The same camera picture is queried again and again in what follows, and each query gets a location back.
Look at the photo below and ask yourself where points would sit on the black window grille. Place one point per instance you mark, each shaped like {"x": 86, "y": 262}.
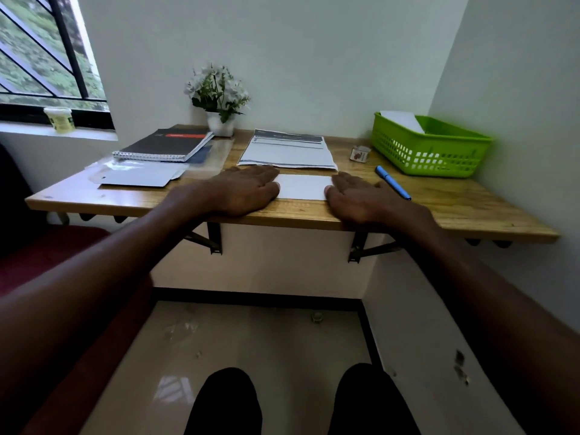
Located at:
{"x": 68, "y": 49}

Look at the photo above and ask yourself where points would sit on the white envelope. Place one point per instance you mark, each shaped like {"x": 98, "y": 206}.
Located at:
{"x": 403, "y": 121}
{"x": 303, "y": 187}

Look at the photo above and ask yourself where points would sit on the clear plastic sleeve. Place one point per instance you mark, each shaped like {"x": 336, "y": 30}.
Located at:
{"x": 213, "y": 154}

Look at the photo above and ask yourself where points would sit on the grey lined printed document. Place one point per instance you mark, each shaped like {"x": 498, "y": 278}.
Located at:
{"x": 290, "y": 154}

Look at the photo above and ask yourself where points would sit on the black table bracket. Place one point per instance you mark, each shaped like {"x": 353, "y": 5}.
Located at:
{"x": 214, "y": 237}
{"x": 358, "y": 249}

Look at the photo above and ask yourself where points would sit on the blue pen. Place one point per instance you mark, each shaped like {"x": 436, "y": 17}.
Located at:
{"x": 393, "y": 183}

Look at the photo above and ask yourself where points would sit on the white flower plant in pot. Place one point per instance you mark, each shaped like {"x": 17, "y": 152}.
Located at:
{"x": 217, "y": 92}

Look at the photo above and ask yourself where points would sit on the white window sill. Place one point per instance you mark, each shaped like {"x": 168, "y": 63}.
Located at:
{"x": 59, "y": 131}

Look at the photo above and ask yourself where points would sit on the maroon mattress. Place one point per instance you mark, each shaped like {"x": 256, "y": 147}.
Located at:
{"x": 59, "y": 249}

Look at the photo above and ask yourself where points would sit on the small cream jar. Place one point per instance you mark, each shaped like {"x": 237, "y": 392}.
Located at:
{"x": 60, "y": 119}

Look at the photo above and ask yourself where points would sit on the person's right forearm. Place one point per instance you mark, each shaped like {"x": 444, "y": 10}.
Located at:
{"x": 507, "y": 321}

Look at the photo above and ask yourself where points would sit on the black spiral notebook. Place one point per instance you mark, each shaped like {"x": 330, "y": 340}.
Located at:
{"x": 163, "y": 142}

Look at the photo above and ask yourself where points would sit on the person's left leg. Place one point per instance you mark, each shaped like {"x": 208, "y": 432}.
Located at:
{"x": 224, "y": 403}

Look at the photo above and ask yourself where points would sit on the person's left hand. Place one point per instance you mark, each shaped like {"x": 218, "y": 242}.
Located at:
{"x": 240, "y": 190}

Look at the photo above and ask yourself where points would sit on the blue book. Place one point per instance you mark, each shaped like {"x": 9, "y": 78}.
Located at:
{"x": 201, "y": 154}

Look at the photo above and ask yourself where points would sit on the person's leg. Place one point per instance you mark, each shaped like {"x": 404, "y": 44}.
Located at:
{"x": 371, "y": 403}
{"x": 224, "y": 403}

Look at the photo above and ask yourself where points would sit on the green plastic basket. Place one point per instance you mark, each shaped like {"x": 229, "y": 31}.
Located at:
{"x": 430, "y": 154}

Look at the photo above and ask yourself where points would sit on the black backpack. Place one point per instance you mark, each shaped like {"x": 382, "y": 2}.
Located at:
{"x": 18, "y": 199}

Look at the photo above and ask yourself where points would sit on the stack of white envelopes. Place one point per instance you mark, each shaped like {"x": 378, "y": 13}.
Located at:
{"x": 136, "y": 176}

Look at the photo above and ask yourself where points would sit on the person's left forearm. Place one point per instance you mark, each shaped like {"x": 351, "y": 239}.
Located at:
{"x": 90, "y": 303}

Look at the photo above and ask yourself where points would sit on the person's right hand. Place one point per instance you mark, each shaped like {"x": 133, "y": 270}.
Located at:
{"x": 362, "y": 199}

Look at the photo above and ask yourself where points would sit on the person's right leg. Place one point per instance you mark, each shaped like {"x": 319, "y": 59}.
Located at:
{"x": 371, "y": 403}

